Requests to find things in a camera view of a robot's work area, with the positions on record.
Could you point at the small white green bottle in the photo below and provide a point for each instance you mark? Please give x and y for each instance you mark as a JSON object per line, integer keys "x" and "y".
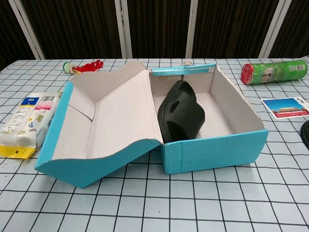
{"x": 187, "y": 62}

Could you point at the green chips can red lid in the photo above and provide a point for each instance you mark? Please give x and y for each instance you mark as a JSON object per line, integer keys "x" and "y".
{"x": 272, "y": 72}

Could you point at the light blue cardboard shoe box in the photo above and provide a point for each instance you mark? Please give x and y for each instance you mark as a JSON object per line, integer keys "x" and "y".
{"x": 212, "y": 154}

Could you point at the light blue checkered tablecloth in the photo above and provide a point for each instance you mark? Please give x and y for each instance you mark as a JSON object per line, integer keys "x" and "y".
{"x": 144, "y": 205}

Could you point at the dark folding screen panels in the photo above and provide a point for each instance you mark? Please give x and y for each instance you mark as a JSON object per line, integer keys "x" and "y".
{"x": 72, "y": 24}

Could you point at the black rubber slipper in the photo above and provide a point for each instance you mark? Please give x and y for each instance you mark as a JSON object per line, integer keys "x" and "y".
{"x": 183, "y": 116}
{"x": 306, "y": 132}

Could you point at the red yellow feather shuttlecock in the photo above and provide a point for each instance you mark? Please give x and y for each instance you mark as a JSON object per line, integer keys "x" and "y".
{"x": 89, "y": 66}

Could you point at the white screen frame post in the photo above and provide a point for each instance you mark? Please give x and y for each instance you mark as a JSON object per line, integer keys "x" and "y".
{"x": 26, "y": 29}
{"x": 192, "y": 29}
{"x": 123, "y": 29}
{"x": 275, "y": 26}

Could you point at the white tissue pack yellow base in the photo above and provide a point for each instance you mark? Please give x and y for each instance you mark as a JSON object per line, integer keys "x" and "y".
{"x": 19, "y": 120}

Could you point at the postcard with red palace photo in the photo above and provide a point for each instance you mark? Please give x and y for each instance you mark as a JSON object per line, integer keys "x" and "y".
{"x": 285, "y": 107}

